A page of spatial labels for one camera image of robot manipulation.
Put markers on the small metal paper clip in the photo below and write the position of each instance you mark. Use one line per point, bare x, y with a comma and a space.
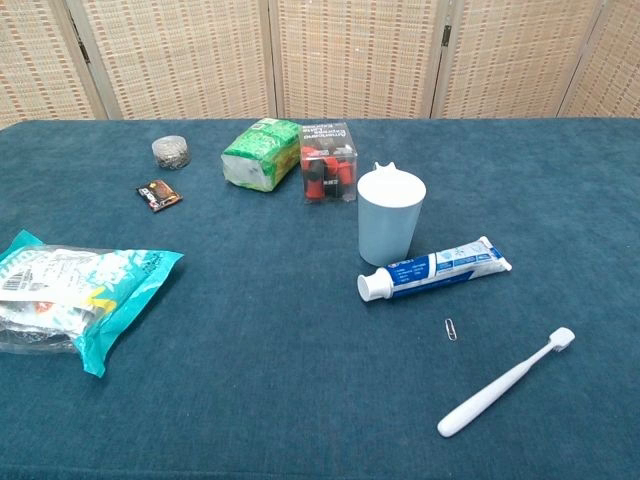
451, 332

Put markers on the small brown snack packet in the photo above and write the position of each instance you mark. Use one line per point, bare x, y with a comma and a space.
159, 196

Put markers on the dark blue table cloth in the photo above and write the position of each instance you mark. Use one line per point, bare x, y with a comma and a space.
275, 350

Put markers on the large teal snack bag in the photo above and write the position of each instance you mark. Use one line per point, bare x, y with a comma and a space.
75, 290

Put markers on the clear box of red pieces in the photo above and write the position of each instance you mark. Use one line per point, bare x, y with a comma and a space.
327, 170

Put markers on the woven folding screen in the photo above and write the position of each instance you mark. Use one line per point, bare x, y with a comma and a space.
175, 55

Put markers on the blue white toothpaste tube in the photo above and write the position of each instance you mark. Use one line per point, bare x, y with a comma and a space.
425, 270

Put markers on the white toothbrush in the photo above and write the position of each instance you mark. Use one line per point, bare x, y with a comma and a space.
500, 385

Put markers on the light blue plastic cup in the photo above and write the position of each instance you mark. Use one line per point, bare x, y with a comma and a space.
385, 225

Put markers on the green tissue pack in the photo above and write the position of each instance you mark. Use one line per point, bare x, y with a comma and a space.
260, 150

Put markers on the round clear clip container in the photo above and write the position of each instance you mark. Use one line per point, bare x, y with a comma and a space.
171, 152

